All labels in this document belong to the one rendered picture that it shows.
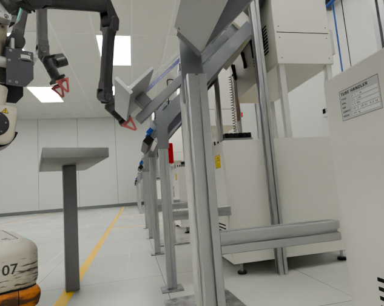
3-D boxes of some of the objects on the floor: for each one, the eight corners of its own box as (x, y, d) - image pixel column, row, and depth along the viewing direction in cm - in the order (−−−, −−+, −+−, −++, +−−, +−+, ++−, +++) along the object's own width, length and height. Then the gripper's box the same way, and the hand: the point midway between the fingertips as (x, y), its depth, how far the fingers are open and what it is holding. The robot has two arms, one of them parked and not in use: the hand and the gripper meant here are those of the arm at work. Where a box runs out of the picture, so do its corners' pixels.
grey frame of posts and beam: (167, 291, 122) (141, -119, 144) (154, 253, 197) (138, -12, 220) (290, 273, 133) (248, -105, 155) (233, 244, 208) (210, -7, 231)
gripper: (111, 117, 167) (131, 136, 167) (109, 112, 157) (131, 132, 158) (119, 108, 168) (140, 127, 169) (118, 103, 158) (140, 123, 159)
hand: (134, 129), depth 163 cm, fingers closed
